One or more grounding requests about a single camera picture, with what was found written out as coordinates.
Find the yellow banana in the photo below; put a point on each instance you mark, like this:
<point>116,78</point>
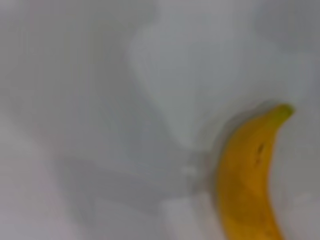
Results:
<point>246,175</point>

